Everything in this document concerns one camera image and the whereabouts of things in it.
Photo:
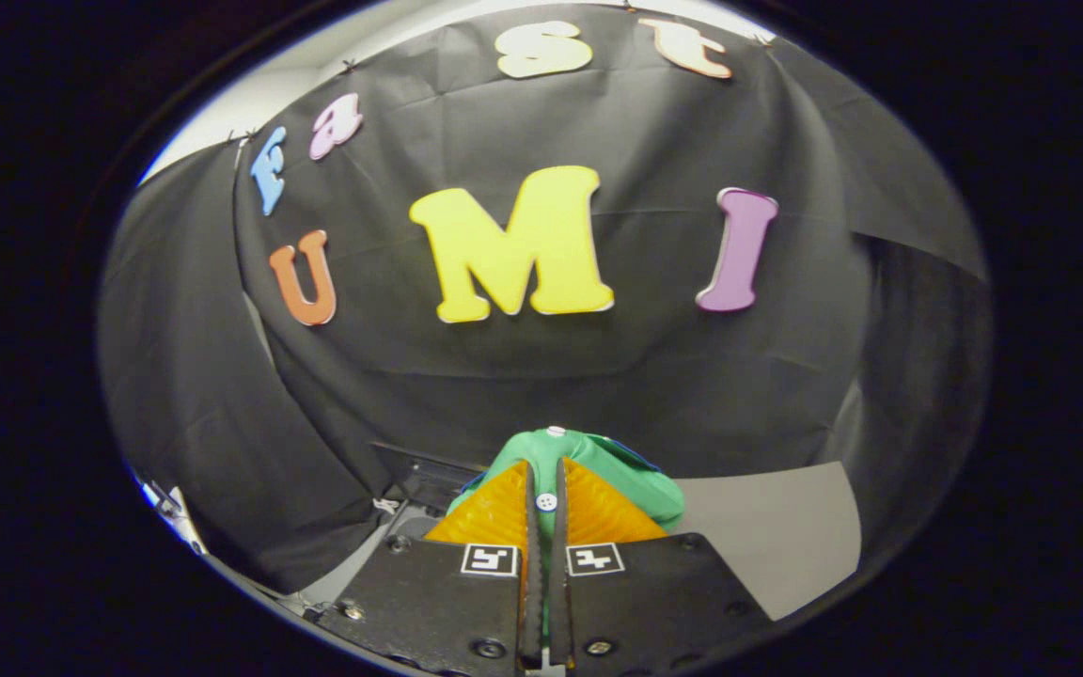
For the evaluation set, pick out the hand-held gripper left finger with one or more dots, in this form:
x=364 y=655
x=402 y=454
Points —
x=531 y=611

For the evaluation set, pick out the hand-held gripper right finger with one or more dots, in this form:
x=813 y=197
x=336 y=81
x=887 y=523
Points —
x=558 y=611

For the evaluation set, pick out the green polo shirt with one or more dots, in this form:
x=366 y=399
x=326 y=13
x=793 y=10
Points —
x=635 y=489

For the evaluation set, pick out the dark washing machine lid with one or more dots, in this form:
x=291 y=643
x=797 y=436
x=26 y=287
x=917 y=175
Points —
x=429 y=475

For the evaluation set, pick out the black backdrop cloth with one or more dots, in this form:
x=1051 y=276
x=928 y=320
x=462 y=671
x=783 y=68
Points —
x=645 y=376

